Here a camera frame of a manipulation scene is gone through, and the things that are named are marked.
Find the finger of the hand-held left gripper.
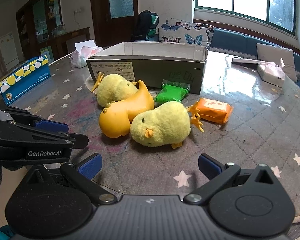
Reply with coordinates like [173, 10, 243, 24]
[0, 103, 69, 133]
[5, 121, 89, 148]

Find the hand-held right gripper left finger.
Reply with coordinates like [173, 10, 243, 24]
[22, 153, 118, 207]

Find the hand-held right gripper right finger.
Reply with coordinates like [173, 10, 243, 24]
[184, 154, 282, 205]

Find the yellow rubber duck toy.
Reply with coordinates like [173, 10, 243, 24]
[99, 79, 155, 138]

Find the yellow plush chick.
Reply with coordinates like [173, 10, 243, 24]
[91, 73, 138, 107]
[130, 101, 204, 149]

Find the grey cardboard box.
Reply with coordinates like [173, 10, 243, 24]
[86, 41, 208, 94]

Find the grey star tablecloth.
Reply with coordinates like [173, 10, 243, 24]
[0, 47, 300, 218]

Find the blue spotted tissue box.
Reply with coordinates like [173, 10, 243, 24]
[0, 55, 51, 105]

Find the round white ribbed mat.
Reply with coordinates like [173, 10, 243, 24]
[86, 76, 100, 94]

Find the orange packet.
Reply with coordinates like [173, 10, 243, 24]
[196, 97, 233, 125]

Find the pink white tissue pack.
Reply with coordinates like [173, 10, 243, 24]
[70, 39, 103, 68]

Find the green packet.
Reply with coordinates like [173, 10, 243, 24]
[154, 79, 190, 103]

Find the white refrigerator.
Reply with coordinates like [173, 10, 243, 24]
[0, 31, 19, 67]

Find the wooden sideboard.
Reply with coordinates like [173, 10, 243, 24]
[49, 27, 90, 60]

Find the glass jar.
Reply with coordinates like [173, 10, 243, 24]
[52, 24, 66, 37]

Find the tall wooden cabinet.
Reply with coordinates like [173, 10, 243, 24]
[16, 0, 65, 63]

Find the white remote control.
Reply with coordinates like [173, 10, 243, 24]
[231, 56, 273, 67]

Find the dark wooden door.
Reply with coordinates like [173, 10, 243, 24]
[89, 0, 139, 48]

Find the blue sofa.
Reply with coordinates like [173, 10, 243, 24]
[145, 27, 300, 85]

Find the grey pillow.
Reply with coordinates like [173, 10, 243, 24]
[256, 43, 298, 83]

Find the black backpack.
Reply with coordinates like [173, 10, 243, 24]
[132, 10, 159, 41]

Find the butterfly print pillow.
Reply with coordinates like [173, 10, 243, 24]
[159, 18, 215, 49]

